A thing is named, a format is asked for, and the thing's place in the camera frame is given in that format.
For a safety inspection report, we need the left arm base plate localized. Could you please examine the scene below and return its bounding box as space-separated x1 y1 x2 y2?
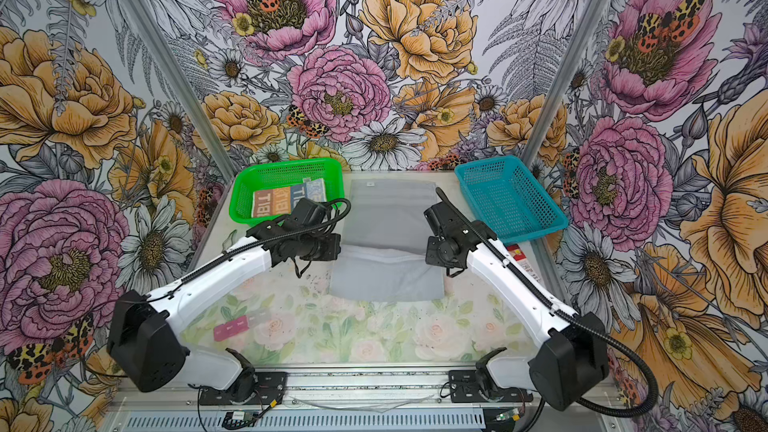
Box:
199 371 288 406

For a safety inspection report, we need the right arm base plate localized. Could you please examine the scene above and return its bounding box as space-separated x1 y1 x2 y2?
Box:
439 369 534 404

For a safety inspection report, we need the plain grey towel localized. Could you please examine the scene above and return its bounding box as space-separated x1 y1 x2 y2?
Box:
329 179 445 302

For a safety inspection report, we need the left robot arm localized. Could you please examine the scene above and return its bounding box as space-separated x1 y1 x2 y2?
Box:
107 198 351 403

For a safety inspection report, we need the grey blue towel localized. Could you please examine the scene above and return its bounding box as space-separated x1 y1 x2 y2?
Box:
251 178 326 218

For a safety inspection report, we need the green plastic basket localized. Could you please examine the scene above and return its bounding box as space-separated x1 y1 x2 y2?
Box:
229 158 344 226

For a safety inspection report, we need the pink clear plastic strip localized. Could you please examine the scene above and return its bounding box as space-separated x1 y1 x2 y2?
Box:
213 313 271 342

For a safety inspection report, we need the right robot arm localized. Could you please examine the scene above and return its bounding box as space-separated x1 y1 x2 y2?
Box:
424 188 659 418

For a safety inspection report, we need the aluminium front rail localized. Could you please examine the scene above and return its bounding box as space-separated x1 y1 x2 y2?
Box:
110 363 622 412

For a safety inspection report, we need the teal plastic basket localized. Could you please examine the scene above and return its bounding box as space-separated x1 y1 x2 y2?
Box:
454 156 568 245

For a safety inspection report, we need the red white small box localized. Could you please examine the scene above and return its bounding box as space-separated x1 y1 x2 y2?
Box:
507 244 541 282

